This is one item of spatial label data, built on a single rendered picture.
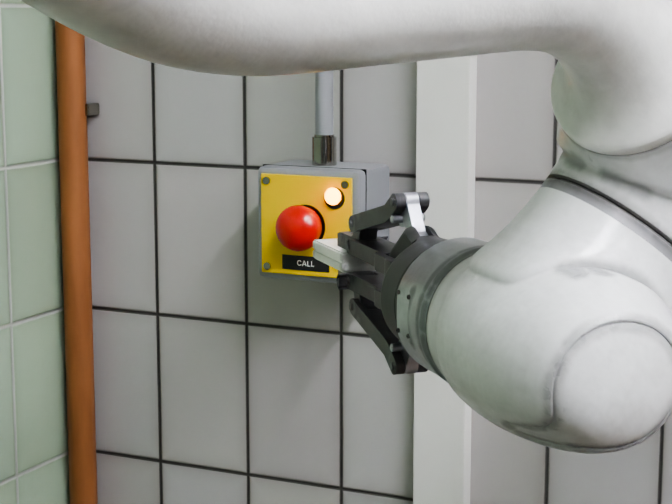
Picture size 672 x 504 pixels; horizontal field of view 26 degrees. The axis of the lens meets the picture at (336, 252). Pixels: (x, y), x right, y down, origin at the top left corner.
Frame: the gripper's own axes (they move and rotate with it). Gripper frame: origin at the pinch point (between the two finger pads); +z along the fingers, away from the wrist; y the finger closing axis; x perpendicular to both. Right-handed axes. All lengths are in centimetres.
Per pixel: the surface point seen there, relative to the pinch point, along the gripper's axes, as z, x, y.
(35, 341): 37.3, -18.7, 13.4
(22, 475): 35.3, -20.7, 26.2
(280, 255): 17.2, 0.1, 2.8
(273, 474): 25.6, 1.9, 25.6
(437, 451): 11.9, 13.1, 20.5
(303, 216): 13.1, 0.9, -1.2
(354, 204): 12.4, 5.3, -2.1
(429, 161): 12.7, 12.4, -5.5
